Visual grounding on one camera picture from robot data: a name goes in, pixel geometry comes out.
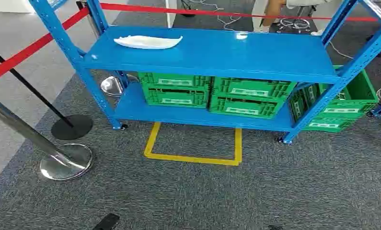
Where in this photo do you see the white plastic parcel bag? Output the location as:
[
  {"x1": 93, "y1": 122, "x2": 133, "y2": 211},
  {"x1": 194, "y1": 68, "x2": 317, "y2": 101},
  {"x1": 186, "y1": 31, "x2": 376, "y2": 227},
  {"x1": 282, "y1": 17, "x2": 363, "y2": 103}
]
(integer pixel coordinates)
[{"x1": 113, "y1": 34, "x2": 184, "y2": 50}]

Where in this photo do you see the yellow floor tape marking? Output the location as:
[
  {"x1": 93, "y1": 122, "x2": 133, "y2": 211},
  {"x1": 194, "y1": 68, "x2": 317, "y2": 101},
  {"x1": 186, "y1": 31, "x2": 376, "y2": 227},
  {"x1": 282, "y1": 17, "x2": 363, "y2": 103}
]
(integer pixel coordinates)
[{"x1": 143, "y1": 122, "x2": 243, "y2": 167}]

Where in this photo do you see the blue metal shelf rack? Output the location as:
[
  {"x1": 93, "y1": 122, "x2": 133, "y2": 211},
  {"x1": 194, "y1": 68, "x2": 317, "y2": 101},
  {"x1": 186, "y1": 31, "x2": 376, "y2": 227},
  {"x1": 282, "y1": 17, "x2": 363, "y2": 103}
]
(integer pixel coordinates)
[{"x1": 28, "y1": 0, "x2": 381, "y2": 145}]

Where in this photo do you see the chrome barrier stanchion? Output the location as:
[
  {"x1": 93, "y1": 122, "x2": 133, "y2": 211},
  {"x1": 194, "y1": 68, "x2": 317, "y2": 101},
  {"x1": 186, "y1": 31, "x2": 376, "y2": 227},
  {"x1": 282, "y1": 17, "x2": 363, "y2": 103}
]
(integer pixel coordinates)
[
  {"x1": 0, "y1": 93, "x2": 94, "y2": 182},
  {"x1": 75, "y1": 0, "x2": 140, "y2": 98}
]

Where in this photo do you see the white table leg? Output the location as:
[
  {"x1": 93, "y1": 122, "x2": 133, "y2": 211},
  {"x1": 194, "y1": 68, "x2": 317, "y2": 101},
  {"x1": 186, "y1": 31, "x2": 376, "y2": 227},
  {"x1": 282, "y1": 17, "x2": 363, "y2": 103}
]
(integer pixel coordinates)
[{"x1": 165, "y1": 0, "x2": 178, "y2": 29}]

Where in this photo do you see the black tripod stand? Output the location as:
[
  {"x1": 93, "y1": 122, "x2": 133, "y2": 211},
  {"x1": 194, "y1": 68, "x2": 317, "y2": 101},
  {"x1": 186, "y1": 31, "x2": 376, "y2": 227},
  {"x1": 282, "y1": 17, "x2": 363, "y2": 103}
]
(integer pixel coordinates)
[{"x1": 180, "y1": 0, "x2": 196, "y2": 17}]

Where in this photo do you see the black barrier stanchion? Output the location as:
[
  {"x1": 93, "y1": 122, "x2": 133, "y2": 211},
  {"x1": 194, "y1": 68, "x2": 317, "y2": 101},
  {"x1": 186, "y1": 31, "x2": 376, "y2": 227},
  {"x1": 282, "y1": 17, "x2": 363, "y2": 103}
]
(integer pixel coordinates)
[{"x1": 0, "y1": 43, "x2": 94, "y2": 141}]

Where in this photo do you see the seated person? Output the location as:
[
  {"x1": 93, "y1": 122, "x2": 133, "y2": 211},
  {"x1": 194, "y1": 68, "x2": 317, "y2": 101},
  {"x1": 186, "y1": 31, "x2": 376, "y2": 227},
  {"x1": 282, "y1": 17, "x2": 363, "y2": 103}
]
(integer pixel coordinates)
[{"x1": 253, "y1": 0, "x2": 333, "y2": 34}]

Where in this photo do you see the black robot left foot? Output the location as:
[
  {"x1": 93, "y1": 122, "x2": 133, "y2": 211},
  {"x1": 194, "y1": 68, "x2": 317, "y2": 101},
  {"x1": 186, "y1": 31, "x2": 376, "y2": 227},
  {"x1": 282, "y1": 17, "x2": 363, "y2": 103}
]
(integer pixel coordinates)
[{"x1": 92, "y1": 213, "x2": 121, "y2": 230}]

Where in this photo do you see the chrome stool base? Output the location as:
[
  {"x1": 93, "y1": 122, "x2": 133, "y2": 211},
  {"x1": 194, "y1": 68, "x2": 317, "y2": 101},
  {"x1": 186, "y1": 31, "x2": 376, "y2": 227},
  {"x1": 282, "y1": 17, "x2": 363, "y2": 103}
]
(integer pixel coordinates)
[{"x1": 278, "y1": 17, "x2": 312, "y2": 33}]

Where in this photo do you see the open green plastic crate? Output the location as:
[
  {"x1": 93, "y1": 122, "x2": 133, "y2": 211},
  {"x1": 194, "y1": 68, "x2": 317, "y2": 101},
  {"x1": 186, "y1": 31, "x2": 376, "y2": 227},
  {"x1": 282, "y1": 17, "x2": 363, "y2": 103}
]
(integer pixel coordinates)
[{"x1": 317, "y1": 65, "x2": 380, "y2": 119}]

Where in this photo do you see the white floor cable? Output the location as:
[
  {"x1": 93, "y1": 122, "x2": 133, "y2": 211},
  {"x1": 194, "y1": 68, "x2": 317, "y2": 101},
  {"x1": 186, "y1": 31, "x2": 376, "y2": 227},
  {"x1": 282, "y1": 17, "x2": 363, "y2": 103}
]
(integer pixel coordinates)
[{"x1": 189, "y1": 0, "x2": 243, "y2": 32}]

